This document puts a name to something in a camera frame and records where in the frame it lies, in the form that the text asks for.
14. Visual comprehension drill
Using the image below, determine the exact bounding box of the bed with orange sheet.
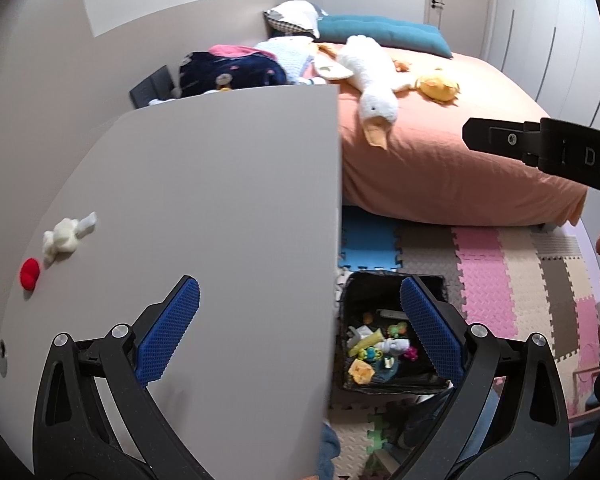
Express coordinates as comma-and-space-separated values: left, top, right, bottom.
337, 47, 588, 228

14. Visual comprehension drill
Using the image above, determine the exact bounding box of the white wardrobe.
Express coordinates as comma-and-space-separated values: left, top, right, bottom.
485, 0, 600, 141

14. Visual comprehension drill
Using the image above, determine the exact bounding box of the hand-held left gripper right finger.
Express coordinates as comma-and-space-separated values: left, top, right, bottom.
394, 275, 572, 480

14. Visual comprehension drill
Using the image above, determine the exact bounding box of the white goose plush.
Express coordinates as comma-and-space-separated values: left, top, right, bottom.
314, 35, 416, 151

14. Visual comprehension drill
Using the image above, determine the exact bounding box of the pink plastic object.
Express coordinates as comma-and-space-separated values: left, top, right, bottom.
570, 365, 600, 413

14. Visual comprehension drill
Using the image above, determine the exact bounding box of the pink cap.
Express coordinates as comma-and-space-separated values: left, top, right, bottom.
209, 44, 263, 58

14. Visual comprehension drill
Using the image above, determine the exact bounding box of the yellow duck plush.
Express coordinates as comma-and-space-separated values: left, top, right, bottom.
414, 72, 462, 107

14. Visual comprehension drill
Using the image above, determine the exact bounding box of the pile of toys and wrappers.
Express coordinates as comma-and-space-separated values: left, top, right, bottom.
346, 310, 421, 386

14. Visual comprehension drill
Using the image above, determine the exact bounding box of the small red plush toy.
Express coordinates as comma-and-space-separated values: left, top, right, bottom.
20, 258, 42, 291

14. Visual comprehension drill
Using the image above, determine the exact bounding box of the navy patterned blanket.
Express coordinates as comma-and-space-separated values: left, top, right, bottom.
172, 51, 288, 97

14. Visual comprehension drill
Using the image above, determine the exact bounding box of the small white plush toy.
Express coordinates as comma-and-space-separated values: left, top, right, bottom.
42, 211, 98, 264

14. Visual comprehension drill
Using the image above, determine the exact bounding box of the black chair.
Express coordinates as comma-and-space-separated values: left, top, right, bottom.
129, 65, 178, 109

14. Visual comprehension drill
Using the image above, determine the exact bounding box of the colourful foam floor mat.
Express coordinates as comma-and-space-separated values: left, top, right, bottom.
325, 205, 600, 480

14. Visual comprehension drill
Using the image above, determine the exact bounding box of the teal cushion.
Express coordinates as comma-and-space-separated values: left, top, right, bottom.
314, 14, 453, 58

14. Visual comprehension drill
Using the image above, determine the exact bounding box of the patterned pillow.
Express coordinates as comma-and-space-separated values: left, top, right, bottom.
263, 0, 328, 41

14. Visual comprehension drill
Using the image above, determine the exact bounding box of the light blue knitted blanket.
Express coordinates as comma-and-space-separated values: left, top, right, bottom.
257, 36, 316, 85

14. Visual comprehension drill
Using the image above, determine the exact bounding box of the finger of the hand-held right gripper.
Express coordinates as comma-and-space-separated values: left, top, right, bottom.
462, 117, 542, 167

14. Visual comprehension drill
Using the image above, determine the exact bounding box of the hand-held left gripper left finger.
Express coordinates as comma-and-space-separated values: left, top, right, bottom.
31, 275, 202, 480

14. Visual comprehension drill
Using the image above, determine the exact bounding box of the black bin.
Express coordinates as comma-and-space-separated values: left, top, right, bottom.
336, 272, 455, 395

